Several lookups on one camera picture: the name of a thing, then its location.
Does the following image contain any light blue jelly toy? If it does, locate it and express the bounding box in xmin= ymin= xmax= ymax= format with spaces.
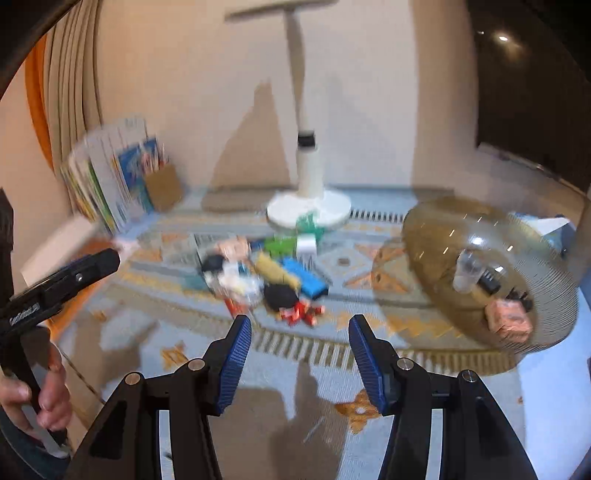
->
xmin=181 ymin=274 xmax=209 ymax=291

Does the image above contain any orange brown box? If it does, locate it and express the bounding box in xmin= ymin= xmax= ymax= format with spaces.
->
xmin=485 ymin=299 xmax=533 ymax=343

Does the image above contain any black rectangular case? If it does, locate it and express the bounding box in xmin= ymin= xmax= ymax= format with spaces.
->
xmin=477 ymin=270 xmax=534 ymax=312

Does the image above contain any pink oval gadget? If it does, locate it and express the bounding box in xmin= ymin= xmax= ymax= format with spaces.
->
xmin=215 ymin=237 xmax=250 ymax=262

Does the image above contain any yellow highlighter block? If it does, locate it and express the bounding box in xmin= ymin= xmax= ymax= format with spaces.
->
xmin=250 ymin=251 xmax=301 ymax=292

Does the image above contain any black knitted ball charm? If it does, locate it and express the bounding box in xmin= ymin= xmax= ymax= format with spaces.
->
xmin=263 ymin=284 xmax=298 ymax=312

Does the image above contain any red candy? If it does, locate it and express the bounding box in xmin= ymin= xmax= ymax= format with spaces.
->
xmin=225 ymin=297 xmax=327 ymax=328

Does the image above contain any white power adapter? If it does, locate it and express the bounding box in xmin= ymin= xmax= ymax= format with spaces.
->
xmin=295 ymin=233 xmax=318 ymax=263

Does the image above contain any blue rectangular lighter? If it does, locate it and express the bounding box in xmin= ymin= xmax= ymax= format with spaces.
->
xmin=280 ymin=257 xmax=329 ymax=300

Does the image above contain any black-headed toy figure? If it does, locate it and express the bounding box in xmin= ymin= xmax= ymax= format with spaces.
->
xmin=201 ymin=254 xmax=249 ymax=289

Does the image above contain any person left hand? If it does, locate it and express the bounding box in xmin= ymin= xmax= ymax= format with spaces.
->
xmin=0 ymin=343 xmax=74 ymax=434

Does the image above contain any orange white book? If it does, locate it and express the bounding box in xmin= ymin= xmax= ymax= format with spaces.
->
xmin=11 ymin=214 xmax=121 ymax=325

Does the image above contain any standing booklets stack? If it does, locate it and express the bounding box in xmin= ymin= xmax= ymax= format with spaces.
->
xmin=61 ymin=116 xmax=167 ymax=235

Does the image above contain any cork pen holder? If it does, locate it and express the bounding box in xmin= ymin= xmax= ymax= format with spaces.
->
xmin=144 ymin=163 xmax=184 ymax=213

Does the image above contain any amber ribbed glass bowl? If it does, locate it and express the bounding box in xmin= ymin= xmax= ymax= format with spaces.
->
xmin=402 ymin=196 xmax=578 ymax=353

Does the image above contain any clear plastic cup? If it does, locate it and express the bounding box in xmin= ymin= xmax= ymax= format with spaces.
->
xmin=452 ymin=250 xmax=486 ymax=294

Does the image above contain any light green dinosaur toy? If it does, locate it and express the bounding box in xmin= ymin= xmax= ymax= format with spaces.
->
xmin=263 ymin=236 xmax=297 ymax=259

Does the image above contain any dark green dinosaur toy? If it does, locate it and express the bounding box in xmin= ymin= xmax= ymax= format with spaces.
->
xmin=295 ymin=211 xmax=325 ymax=241

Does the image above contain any white desk lamp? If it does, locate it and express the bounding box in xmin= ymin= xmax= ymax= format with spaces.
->
xmin=224 ymin=1 xmax=352 ymax=230

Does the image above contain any black wall television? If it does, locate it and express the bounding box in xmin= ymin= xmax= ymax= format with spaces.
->
xmin=467 ymin=0 xmax=590 ymax=193

